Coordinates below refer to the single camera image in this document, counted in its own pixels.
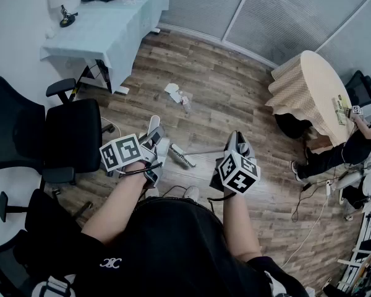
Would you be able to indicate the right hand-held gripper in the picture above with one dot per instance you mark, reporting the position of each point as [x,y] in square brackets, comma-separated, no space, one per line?
[239,173]

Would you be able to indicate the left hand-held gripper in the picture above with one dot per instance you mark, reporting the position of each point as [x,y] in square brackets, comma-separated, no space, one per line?
[120,152]

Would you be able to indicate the white plastic dustpan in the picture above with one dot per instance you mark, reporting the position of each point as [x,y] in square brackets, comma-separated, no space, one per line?
[163,148]

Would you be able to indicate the white paper trash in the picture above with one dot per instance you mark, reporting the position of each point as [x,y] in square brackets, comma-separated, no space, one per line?
[171,88]
[175,97]

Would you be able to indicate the person's left forearm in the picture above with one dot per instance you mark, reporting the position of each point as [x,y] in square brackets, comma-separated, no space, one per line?
[117,206]

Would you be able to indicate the person's right forearm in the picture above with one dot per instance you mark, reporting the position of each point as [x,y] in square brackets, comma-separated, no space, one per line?
[239,227]

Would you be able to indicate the person's left white shoe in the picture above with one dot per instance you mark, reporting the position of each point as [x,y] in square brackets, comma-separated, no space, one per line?
[152,193]

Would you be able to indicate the person's white shoe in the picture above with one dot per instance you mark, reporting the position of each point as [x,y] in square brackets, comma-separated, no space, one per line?
[152,193]
[191,193]

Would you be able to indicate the person's right white shoe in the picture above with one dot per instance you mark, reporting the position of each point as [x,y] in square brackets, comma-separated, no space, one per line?
[191,193]

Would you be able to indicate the black mesh office chair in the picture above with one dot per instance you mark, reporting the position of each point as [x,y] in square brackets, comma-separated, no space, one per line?
[43,227]
[65,135]

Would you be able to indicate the round table with beige cloth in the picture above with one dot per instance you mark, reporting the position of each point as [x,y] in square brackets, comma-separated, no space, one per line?
[312,88]

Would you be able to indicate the white power strip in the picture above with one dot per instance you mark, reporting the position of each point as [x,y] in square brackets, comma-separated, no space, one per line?
[328,188]

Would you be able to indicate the green and white packets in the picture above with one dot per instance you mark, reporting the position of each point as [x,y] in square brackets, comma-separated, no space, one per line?
[340,110]

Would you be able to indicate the person's black shirt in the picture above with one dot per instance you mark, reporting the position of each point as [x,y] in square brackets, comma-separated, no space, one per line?
[173,246]

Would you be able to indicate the table with pale blue cloth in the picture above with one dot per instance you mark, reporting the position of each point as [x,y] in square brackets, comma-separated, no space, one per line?
[111,26]

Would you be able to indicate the grey round stand base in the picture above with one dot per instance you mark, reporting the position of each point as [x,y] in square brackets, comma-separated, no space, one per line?
[349,181]

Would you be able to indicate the black high-back chair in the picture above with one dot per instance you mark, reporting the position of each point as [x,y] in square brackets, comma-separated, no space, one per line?
[360,87]

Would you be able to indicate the small black lamp base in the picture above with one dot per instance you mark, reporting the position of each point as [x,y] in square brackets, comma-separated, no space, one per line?
[67,19]

